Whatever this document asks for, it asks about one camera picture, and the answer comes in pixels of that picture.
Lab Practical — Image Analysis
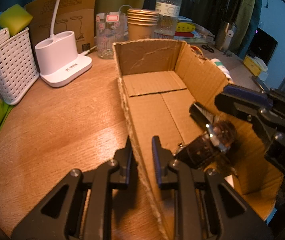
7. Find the lamp power cable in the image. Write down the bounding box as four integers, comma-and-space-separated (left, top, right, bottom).
83, 45, 97, 55

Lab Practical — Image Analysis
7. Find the clear glass jar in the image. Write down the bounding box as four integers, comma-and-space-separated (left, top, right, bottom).
96, 12, 128, 59

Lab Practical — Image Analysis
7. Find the white woven plastic basket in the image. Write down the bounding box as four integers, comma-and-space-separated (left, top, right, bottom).
0, 27, 40, 105

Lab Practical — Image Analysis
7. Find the brown strap wristwatch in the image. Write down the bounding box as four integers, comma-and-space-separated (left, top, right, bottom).
174, 120, 238, 170

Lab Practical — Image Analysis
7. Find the white pill bottle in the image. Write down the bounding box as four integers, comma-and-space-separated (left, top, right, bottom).
209, 58, 233, 82

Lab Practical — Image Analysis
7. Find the stack of brown paper cups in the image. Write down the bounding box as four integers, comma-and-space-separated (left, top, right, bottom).
127, 8, 159, 42

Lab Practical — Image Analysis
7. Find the yellow tissue box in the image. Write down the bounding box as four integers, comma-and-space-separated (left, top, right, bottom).
242, 55, 268, 77

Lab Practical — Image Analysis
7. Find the narrow teal curtain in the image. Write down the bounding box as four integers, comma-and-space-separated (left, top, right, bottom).
252, 0, 263, 45

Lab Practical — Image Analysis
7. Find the red book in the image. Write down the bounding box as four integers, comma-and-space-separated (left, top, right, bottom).
176, 31, 194, 39

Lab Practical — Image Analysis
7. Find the clear plastic water bottle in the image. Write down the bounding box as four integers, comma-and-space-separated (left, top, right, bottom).
154, 0, 183, 40

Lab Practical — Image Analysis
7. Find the narrow olive curtain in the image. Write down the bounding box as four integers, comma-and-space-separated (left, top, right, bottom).
232, 0, 258, 55

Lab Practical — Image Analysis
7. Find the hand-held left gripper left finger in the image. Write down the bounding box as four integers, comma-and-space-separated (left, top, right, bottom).
11, 135, 134, 240

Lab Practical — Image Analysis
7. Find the cardboard box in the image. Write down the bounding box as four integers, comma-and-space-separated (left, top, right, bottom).
113, 39, 284, 240

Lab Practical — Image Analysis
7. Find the brown lamp carton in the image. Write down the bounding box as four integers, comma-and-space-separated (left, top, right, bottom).
25, 0, 98, 53

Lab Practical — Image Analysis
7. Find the yellow-green sponge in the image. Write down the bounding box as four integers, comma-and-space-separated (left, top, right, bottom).
0, 4, 34, 37

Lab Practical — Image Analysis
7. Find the pile of booklets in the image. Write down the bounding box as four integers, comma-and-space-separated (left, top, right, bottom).
190, 25, 215, 43

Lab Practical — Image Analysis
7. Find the black monitor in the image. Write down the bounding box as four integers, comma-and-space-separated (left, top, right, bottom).
247, 27, 278, 64

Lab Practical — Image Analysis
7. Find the steel tumbler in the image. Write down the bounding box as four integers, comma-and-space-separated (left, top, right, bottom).
214, 19, 238, 51

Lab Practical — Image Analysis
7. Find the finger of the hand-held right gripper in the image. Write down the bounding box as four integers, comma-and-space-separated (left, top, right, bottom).
214, 84, 273, 120
189, 102, 223, 128

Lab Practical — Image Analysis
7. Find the dark smartphone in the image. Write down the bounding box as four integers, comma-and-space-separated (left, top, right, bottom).
252, 75, 270, 93

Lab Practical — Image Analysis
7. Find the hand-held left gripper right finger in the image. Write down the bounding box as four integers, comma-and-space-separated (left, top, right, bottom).
152, 136, 274, 240

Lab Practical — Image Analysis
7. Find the white desk lamp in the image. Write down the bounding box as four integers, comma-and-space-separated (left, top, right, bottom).
35, 0, 93, 88

